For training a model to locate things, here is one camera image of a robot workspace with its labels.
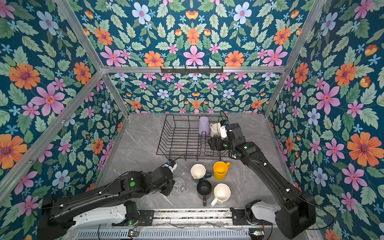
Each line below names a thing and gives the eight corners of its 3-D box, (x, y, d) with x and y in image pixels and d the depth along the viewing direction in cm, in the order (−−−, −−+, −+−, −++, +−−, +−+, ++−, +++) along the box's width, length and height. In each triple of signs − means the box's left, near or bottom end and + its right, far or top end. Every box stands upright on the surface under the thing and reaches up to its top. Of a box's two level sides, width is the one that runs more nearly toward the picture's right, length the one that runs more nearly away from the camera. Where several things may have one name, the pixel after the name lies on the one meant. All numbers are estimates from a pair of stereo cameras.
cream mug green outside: (189, 177, 89) (187, 169, 80) (198, 168, 93) (198, 160, 84) (200, 189, 84) (200, 183, 76) (210, 179, 88) (211, 172, 79)
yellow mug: (213, 180, 87) (214, 174, 80) (213, 167, 92) (213, 161, 85) (230, 180, 87) (232, 174, 80) (228, 167, 92) (230, 161, 85)
